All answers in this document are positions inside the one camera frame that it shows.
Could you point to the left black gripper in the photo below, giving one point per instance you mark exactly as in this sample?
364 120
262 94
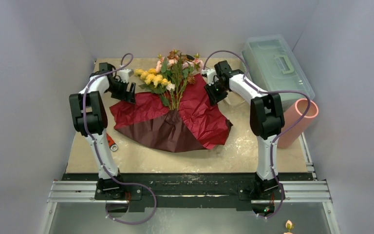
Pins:
125 96

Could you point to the cream ribbon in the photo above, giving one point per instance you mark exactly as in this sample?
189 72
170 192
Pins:
228 101

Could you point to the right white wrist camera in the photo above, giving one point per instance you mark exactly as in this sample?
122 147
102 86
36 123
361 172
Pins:
211 76

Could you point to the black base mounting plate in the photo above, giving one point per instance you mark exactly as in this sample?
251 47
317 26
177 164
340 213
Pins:
176 190

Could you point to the small pink flower bud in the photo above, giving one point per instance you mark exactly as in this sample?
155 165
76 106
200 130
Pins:
289 226

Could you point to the clear plastic storage box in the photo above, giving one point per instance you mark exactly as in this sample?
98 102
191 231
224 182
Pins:
273 66

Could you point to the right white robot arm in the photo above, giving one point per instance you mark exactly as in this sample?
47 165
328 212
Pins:
266 117

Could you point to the adjustable wrench with red handle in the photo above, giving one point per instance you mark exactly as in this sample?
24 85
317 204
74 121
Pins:
112 145

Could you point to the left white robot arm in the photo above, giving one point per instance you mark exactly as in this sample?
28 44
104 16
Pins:
90 119

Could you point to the flower bouquet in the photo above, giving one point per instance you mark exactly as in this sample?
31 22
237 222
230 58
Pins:
172 112

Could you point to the aluminium rail frame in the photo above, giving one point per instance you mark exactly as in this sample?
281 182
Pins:
307 203

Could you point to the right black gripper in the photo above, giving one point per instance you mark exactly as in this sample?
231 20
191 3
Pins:
214 93

